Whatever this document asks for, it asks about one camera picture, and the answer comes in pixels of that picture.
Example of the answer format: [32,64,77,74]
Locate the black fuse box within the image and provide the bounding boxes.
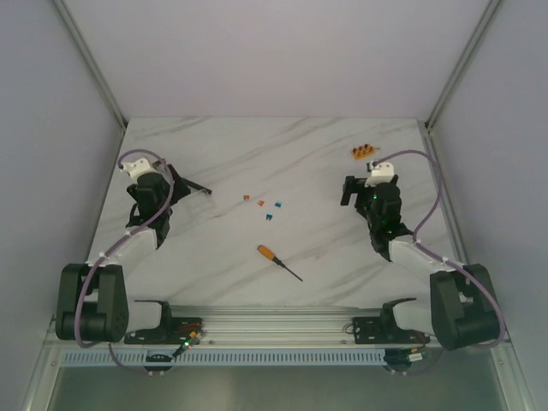
[340,176,366,206]

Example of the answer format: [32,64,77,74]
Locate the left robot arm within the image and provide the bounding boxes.
[55,163,191,345]

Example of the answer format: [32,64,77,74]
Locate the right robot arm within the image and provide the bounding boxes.
[354,176,506,351]

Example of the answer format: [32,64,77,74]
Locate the orange terminal block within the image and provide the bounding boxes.
[351,144,378,160]

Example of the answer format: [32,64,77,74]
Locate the hammer with black handle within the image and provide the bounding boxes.
[182,178,212,195]

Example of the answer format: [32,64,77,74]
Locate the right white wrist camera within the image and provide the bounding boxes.
[365,162,396,187]

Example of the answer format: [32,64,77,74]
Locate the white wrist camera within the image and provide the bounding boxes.
[121,158,157,182]
[365,162,396,187]

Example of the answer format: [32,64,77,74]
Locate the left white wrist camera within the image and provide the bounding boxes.
[121,158,157,182]

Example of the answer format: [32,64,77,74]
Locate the orange handled screwdriver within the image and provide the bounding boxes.
[257,245,303,282]

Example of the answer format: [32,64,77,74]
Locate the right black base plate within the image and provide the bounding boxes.
[352,317,431,345]

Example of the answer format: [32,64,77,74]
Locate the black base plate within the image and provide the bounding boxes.
[352,317,431,345]
[124,317,203,345]

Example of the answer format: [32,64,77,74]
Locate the aluminium mounting rail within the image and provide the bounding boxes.
[45,304,510,346]

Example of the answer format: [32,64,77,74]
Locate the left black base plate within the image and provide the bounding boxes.
[124,317,203,345]

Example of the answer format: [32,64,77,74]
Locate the left aluminium frame post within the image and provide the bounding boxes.
[51,0,128,131]

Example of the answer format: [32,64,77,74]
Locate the aluminium frame post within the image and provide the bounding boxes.
[425,0,505,133]
[51,0,128,131]

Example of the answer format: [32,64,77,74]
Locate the slotted cable duct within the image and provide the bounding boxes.
[61,348,386,367]

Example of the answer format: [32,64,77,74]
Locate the right aluminium frame post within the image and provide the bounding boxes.
[425,0,505,133]

